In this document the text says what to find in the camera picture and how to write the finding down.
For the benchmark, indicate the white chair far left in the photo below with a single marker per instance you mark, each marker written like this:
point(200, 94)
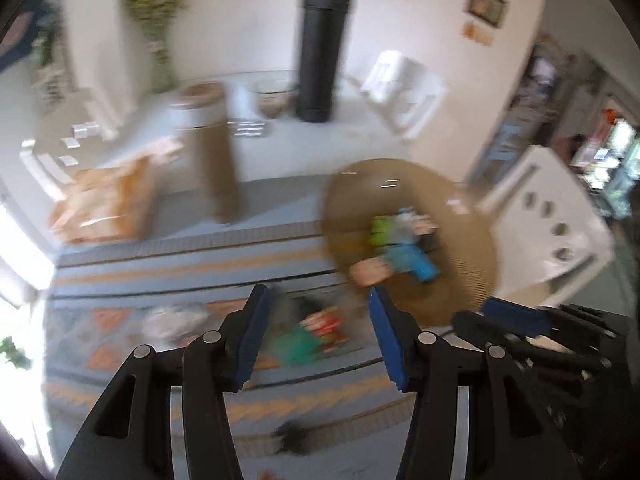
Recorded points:
point(75, 136)

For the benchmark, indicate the white chair near right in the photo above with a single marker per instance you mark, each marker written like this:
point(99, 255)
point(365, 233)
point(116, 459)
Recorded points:
point(550, 240)

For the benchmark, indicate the green glass vase with plant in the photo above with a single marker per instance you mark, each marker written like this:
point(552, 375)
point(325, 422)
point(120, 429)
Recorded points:
point(154, 18)

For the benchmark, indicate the blue wall picture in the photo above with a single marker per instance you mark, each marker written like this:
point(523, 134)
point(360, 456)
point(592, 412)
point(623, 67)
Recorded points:
point(33, 18)

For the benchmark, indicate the lime green toy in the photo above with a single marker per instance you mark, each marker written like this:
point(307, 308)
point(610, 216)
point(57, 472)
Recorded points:
point(383, 231)

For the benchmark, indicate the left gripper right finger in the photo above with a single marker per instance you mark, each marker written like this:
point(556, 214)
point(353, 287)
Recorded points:
point(476, 414)

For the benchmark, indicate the foil pill blister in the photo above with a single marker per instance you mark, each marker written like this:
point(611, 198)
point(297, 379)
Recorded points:
point(248, 127)

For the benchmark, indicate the orange white tissue pack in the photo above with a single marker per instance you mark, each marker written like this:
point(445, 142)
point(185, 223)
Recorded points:
point(103, 205)

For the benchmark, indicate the brown ribbed glass bowl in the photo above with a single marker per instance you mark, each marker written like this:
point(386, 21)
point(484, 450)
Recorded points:
point(454, 235)

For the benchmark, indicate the small glass bowl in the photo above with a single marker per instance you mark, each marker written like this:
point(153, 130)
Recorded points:
point(273, 96)

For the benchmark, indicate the white chair far right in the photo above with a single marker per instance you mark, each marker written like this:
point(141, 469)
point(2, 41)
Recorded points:
point(405, 93)

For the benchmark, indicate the white carved shelf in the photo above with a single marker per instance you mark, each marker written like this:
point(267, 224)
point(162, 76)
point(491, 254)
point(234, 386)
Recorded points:
point(48, 70)

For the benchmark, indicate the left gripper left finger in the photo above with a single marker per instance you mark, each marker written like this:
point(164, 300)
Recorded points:
point(127, 434)

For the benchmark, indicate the red chibi figurine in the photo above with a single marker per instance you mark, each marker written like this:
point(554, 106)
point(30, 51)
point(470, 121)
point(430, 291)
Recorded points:
point(322, 326)

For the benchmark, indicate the gold cylindrical canister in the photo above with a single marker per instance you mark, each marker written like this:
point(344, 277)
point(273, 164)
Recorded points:
point(199, 114)

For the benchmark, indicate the white chair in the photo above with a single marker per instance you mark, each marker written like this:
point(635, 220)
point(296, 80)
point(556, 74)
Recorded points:
point(550, 240)
point(405, 93)
point(75, 136)

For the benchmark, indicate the pink patterned box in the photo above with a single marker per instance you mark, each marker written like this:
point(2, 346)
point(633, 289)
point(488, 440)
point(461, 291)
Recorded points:
point(371, 271)

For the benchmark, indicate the black thermos bottle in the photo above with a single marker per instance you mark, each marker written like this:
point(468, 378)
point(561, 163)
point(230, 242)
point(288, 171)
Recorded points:
point(320, 48)

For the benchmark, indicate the light blue gummy toy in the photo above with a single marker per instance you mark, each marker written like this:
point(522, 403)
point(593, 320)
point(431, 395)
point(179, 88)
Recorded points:
point(408, 225)

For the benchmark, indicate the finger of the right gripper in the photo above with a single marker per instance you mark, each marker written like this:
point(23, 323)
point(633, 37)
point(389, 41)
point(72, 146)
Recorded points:
point(516, 319)
point(476, 330)

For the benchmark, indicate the patterned blue table mat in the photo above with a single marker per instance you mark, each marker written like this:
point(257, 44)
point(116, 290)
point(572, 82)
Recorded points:
point(193, 259)

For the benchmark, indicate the small black toy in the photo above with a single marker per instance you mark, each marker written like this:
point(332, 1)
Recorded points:
point(294, 438)

